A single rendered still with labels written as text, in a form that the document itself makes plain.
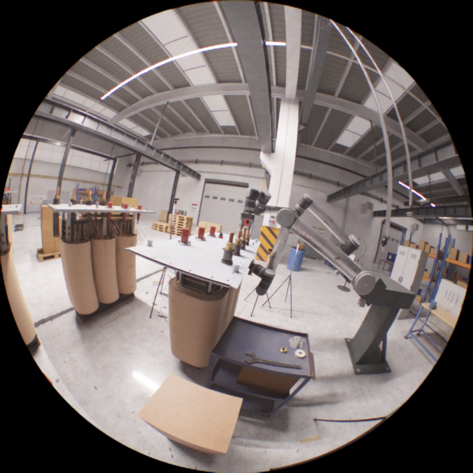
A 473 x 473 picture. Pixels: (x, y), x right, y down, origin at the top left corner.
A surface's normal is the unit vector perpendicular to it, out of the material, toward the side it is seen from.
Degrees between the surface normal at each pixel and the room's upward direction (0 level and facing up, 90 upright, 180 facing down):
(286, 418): 0
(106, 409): 0
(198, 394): 0
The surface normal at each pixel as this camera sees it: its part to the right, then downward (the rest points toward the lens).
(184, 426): 0.18, -0.97
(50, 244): 0.96, 0.21
